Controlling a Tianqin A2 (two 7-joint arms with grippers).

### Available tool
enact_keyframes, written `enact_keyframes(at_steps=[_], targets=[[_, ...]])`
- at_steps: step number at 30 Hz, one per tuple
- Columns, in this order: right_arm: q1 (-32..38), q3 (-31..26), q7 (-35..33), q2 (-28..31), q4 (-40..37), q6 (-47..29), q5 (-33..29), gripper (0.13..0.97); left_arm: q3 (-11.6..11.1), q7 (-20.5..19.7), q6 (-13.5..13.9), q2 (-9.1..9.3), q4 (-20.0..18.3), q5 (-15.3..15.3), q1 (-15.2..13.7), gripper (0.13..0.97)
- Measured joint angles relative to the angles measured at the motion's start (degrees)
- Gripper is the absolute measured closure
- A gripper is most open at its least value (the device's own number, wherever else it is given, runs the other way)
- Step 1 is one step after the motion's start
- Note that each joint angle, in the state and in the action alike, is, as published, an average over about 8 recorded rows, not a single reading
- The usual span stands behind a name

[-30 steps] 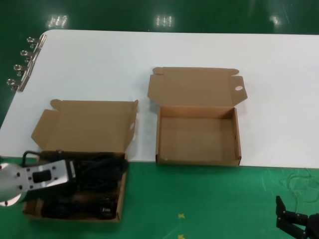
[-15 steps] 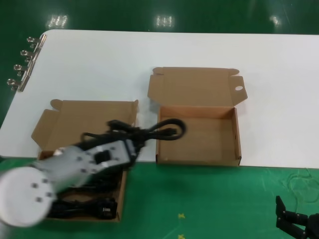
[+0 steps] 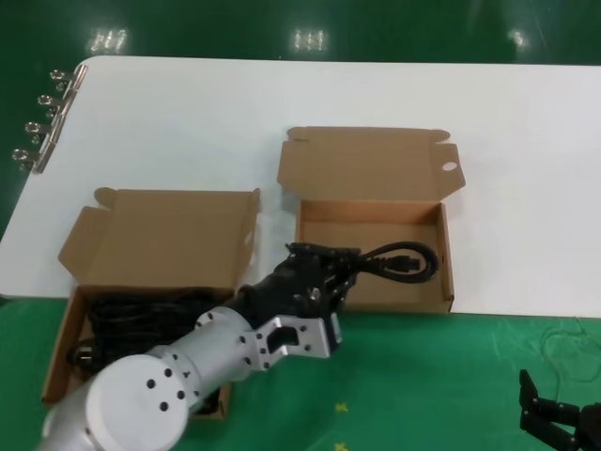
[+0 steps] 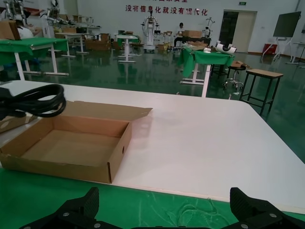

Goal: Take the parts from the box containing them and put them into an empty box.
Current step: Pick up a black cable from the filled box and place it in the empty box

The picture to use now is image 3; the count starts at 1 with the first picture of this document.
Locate cardboard box with notched lid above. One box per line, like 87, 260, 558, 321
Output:
40, 186, 262, 420

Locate silver binder clip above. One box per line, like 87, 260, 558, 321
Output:
12, 143, 54, 176
37, 91, 79, 119
23, 117, 66, 146
49, 65, 90, 94

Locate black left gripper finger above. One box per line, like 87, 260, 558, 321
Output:
311, 271, 361, 314
285, 241, 363, 267

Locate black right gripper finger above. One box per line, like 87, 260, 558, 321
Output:
518, 369, 583, 445

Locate green table cloth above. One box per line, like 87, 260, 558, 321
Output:
0, 290, 601, 451

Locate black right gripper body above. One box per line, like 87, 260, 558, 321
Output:
570, 402, 601, 451

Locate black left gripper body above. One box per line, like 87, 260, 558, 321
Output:
237, 256, 330, 330

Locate cardboard box with round-holed lid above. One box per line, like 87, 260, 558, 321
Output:
275, 125, 467, 315

